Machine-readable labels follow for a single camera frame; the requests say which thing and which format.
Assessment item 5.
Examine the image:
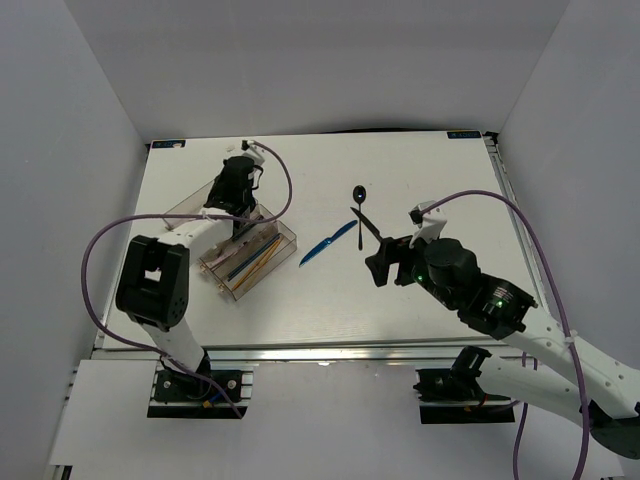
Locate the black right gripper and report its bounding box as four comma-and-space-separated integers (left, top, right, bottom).
364, 227, 458, 311

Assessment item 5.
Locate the green handled silver fork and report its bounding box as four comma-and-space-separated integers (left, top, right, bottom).
226, 223, 272, 251

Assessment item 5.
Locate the blue chopstick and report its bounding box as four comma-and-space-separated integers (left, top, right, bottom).
226, 233, 280, 281

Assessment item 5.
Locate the yellow chopstick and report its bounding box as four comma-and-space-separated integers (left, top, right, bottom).
232, 239, 279, 291
234, 237, 284, 291

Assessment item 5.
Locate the pink handled fork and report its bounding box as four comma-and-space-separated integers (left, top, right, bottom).
202, 244, 260, 269

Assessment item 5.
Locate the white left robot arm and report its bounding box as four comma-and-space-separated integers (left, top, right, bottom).
116, 155, 262, 399

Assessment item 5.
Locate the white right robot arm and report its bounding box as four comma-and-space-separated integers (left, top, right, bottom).
365, 237, 639, 460

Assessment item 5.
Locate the black knife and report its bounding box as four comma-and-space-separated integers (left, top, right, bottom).
351, 207, 383, 242

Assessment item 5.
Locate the blue metallic knife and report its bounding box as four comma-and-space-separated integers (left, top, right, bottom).
299, 220, 358, 267

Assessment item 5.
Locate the black long spoon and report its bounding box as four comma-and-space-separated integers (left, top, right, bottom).
352, 185, 366, 251

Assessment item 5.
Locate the left blue corner label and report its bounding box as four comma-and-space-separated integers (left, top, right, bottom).
150, 139, 186, 149

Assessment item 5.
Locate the blue corner label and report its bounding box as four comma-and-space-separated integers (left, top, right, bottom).
150, 139, 186, 149
446, 130, 483, 140

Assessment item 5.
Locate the clear plastic compartment organizer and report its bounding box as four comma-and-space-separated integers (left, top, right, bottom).
159, 183, 297, 301

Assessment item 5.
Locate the right blue corner label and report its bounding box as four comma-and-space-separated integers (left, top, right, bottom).
446, 130, 483, 140

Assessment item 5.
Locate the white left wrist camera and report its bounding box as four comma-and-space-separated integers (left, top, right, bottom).
241, 140, 265, 167

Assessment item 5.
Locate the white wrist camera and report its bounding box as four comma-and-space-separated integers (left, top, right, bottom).
241, 140, 265, 167
409, 201, 447, 249

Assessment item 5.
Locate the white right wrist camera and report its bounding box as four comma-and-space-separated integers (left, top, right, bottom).
409, 201, 447, 249

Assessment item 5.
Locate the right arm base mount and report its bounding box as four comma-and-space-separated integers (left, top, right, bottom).
413, 346, 516, 425

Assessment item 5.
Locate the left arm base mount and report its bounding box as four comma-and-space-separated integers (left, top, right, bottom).
147, 365, 254, 420

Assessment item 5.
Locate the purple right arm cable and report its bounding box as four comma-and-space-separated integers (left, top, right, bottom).
422, 189, 594, 480

